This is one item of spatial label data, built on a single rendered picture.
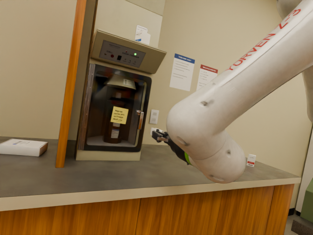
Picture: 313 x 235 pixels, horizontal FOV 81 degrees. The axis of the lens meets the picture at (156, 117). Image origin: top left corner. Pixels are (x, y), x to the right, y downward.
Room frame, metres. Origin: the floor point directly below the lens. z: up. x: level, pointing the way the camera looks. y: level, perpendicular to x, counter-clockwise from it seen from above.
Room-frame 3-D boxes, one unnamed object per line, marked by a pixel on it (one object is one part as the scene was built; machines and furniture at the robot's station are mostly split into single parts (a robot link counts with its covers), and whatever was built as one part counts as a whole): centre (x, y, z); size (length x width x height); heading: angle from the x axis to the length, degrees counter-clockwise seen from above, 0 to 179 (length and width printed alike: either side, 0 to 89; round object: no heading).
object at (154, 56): (0.85, 0.17, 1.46); 0.32 x 0.11 x 0.10; 118
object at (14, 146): (0.84, 0.58, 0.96); 0.16 x 0.12 x 0.04; 106
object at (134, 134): (0.90, 0.19, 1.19); 0.30 x 0.01 x 0.40; 117
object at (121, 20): (1.02, 0.25, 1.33); 0.32 x 0.25 x 0.77; 118
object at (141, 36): (0.88, 0.12, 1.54); 0.05 x 0.05 x 0.06; 46
